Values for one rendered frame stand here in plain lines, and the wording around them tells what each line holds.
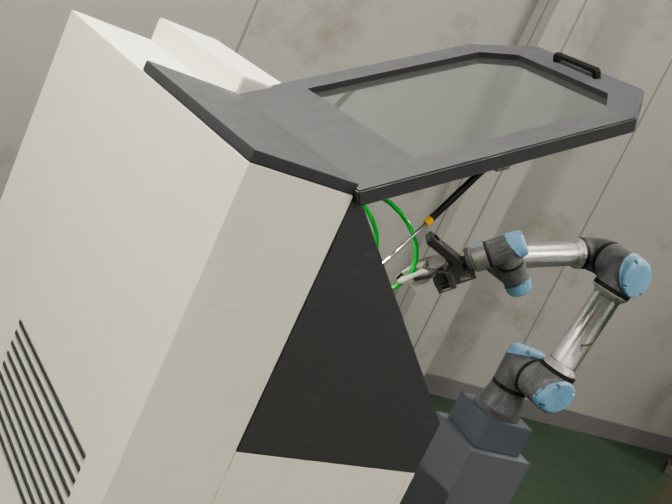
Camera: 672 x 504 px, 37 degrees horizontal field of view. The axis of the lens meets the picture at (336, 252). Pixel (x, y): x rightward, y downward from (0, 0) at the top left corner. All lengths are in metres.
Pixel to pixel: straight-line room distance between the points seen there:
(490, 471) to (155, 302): 1.34
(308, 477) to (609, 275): 1.07
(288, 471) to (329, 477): 0.13
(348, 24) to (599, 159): 1.79
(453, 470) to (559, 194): 3.00
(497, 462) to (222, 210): 1.43
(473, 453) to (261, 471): 0.84
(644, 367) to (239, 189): 5.07
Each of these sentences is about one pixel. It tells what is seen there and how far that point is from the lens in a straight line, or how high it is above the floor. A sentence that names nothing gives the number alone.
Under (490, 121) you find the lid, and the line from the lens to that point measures 2.64.
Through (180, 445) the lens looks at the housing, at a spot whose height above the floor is 0.79.
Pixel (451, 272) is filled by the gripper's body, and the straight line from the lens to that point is 2.78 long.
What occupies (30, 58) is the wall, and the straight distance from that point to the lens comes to 4.68.
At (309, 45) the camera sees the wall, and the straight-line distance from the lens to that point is 4.96.
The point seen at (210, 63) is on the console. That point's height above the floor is 1.52.
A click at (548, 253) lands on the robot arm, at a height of 1.44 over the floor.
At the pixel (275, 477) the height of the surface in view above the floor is 0.73.
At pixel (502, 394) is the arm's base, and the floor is 0.97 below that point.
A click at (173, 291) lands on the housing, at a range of 2.25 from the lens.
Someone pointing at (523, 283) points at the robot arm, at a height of 1.36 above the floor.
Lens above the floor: 1.84
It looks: 13 degrees down
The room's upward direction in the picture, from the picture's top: 25 degrees clockwise
